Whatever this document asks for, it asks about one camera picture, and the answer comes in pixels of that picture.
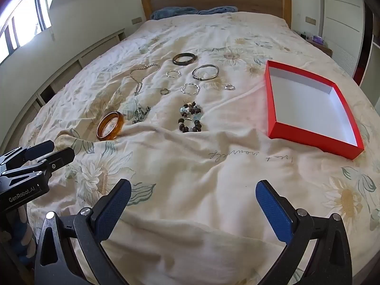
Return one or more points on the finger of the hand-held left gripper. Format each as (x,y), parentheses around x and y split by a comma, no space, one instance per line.
(61,157)
(35,151)

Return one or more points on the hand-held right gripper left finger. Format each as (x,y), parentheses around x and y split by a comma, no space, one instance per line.
(114,204)

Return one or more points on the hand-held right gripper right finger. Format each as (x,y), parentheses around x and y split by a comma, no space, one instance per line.
(271,207)

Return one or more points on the amber bangle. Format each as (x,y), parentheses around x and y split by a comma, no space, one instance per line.
(119,124)

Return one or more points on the red cardboard box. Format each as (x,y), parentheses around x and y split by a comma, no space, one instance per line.
(308,101)

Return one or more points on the large twisted silver hoop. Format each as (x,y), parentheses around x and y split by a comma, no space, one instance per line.
(182,90)

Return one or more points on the small twisted silver hoop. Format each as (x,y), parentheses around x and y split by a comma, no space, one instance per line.
(167,74)

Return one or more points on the thin silver bangle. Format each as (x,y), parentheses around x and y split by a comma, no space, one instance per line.
(202,78)

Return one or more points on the dark brown bangle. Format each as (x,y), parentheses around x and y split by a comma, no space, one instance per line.
(178,62)

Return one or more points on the window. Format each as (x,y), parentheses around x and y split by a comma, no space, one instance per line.
(20,26)

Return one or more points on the wooden nightstand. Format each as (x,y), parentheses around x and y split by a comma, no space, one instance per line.
(325,49)

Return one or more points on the purple packet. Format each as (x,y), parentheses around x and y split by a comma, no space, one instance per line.
(317,39)

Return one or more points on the blue fluffy pillow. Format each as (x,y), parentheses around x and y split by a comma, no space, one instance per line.
(218,9)
(172,13)

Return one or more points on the white wardrobe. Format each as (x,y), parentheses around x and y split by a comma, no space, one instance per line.
(341,20)

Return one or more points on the white low wall cabinet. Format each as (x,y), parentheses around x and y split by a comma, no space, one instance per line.
(74,62)

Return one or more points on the wall switch plate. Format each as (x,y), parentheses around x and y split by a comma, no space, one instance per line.
(137,20)
(310,20)

